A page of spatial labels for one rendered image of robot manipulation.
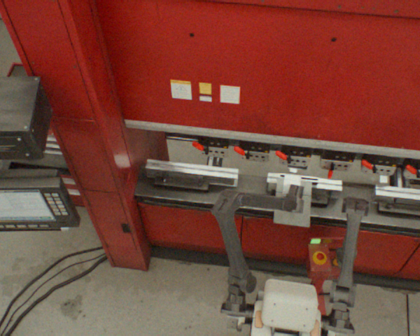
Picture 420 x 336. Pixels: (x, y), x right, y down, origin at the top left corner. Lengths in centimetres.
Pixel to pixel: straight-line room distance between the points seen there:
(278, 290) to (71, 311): 184
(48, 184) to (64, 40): 59
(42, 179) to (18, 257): 177
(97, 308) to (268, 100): 196
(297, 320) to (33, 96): 129
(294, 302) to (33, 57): 134
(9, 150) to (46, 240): 194
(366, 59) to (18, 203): 149
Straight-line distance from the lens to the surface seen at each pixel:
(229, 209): 210
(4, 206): 243
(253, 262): 366
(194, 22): 205
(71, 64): 205
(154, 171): 295
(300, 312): 219
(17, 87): 209
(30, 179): 226
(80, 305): 372
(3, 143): 205
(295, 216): 276
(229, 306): 232
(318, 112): 236
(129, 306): 365
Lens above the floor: 343
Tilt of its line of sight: 58 degrees down
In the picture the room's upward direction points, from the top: 1 degrees counter-clockwise
